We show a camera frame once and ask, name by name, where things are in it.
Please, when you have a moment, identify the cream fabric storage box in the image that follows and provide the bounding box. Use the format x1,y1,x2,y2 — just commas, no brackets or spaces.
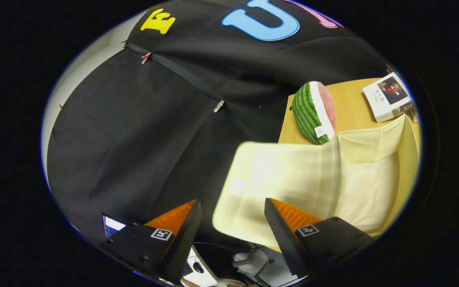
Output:
213,115,419,252

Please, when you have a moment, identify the computer monitor screen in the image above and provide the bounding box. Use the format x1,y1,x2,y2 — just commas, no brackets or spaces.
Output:
102,214,126,238

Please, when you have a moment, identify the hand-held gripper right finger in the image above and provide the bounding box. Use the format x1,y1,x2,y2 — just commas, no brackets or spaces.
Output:
264,197,375,277

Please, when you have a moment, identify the white portrait cover book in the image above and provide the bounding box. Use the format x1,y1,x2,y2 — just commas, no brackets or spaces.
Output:
362,72,415,123

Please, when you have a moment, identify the black backdrop cloth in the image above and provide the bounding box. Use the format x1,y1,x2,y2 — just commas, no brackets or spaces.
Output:
46,0,389,248

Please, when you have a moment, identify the watermelon slice plush toy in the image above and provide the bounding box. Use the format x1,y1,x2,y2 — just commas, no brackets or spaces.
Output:
292,81,337,145

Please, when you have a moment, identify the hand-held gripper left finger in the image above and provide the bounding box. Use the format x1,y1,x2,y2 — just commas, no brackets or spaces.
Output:
100,199,202,284

